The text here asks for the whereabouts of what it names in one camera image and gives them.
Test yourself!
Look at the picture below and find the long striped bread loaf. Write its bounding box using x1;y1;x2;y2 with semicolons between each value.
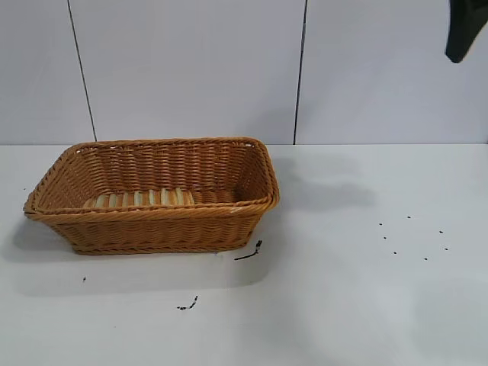
82;187;196;210

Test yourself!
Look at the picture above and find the brown woven wicker basket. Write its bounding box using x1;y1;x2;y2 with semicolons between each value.
23;136;281;256

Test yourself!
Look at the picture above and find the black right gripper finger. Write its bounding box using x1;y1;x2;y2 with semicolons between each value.
445;0;488;65

